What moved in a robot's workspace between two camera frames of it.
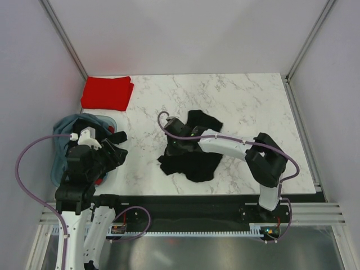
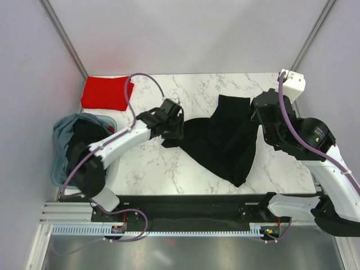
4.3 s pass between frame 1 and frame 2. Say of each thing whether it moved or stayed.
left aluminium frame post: stayed
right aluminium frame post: stayed
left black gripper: moved
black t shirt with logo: moved
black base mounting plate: stayed
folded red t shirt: stayed
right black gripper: moved
